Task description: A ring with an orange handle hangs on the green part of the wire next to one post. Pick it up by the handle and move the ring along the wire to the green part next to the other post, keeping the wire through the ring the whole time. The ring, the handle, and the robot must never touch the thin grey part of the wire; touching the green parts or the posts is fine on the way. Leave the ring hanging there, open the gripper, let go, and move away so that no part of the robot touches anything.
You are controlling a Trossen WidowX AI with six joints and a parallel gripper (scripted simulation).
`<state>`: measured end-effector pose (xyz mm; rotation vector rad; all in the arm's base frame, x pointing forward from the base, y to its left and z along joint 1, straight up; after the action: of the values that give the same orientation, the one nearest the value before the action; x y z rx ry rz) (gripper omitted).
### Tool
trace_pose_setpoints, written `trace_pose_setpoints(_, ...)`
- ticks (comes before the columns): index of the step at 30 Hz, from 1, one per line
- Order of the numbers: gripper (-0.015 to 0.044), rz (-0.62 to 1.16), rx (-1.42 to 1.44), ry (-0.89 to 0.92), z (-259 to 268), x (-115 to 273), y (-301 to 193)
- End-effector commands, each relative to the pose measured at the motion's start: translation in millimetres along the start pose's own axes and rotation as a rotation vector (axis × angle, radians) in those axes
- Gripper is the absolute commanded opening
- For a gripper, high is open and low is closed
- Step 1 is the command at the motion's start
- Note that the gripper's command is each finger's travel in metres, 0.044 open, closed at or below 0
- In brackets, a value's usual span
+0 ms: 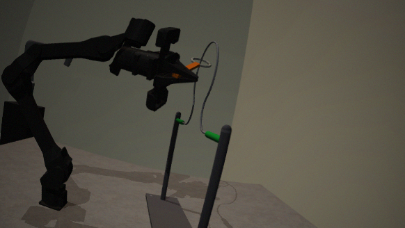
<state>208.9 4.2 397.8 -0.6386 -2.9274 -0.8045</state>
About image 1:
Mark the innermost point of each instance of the orange handle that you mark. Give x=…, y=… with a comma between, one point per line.
x=194, y=65

